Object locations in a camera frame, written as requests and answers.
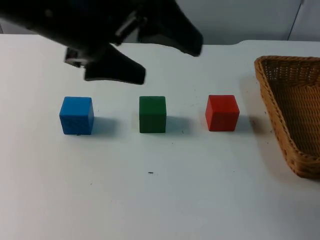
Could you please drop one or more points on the green cube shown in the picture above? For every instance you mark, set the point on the green cube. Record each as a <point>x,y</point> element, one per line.
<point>152,115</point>

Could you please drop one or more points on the red cube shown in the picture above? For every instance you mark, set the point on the red cube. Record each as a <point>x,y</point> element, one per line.
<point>221,113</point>

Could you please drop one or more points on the blue cube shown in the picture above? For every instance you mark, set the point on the blue cube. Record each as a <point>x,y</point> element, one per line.
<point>76,116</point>

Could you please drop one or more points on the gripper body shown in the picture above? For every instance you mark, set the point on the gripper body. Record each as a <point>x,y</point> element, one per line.
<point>105,27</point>

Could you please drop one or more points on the brown wicker basket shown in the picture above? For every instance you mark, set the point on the brown wicker basket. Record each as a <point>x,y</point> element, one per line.
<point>295,107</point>

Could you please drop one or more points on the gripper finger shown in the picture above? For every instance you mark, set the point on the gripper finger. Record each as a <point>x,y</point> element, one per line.
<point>177,30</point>
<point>117,68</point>

